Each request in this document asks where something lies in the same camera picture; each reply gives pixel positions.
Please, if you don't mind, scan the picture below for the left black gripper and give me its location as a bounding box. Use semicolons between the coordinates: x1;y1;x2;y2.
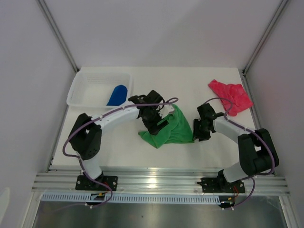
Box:
141;106;168;135

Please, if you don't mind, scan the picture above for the green towel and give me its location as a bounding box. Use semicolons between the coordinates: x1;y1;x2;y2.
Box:
138;104;194;149

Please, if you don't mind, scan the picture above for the blue towel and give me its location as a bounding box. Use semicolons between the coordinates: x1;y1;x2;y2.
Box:
107;85;128;106

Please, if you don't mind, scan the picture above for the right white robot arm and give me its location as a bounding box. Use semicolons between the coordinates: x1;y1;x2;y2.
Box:
193;103;279;193

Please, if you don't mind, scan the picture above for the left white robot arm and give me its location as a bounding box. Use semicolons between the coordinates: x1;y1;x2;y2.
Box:
63;90;174;190

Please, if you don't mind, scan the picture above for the pink towel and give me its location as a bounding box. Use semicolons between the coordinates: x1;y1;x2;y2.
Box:
208;79;253;116

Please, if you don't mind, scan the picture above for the white plastic basket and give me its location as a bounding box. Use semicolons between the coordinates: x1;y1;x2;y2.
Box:
66;71;133;108

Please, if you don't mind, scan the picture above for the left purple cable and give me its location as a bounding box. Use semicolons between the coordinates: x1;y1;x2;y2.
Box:
62;96;179;211

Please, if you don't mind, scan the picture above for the purple cable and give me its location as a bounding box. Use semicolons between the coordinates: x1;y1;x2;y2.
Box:
201;96;276;211
62;96;179;211

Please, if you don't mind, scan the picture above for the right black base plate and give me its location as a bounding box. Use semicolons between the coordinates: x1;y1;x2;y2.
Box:
197;177;245;193

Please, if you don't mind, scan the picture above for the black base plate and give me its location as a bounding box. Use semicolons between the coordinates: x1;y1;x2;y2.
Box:
197;177;245;193
75;175;118;191

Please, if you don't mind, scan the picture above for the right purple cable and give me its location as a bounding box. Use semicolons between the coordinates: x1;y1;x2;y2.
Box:
201;96;276;211

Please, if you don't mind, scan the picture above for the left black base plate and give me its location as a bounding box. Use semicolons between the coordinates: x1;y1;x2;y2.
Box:
75;175;118;191

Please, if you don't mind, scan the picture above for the aluminium front rail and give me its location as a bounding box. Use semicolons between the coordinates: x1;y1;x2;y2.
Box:
32;166;290;196

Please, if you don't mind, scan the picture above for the white slotted cable duct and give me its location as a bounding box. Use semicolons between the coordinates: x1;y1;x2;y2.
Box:
41;192;233;205

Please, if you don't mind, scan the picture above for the right aluminium corner post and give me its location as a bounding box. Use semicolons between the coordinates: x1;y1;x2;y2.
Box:
242;0;292;74

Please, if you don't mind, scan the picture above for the aluminium corner post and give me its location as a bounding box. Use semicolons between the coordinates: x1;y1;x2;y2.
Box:
242;0;292;74
36;0;79;73

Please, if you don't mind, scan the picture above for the left aluminium corner post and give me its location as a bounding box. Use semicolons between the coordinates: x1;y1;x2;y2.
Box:
36;0;79;73

